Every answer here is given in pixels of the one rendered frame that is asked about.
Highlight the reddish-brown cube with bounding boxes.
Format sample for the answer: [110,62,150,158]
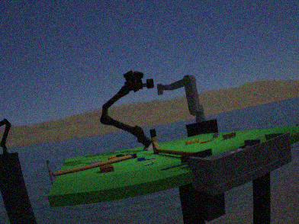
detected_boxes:
[99,165,114,173]

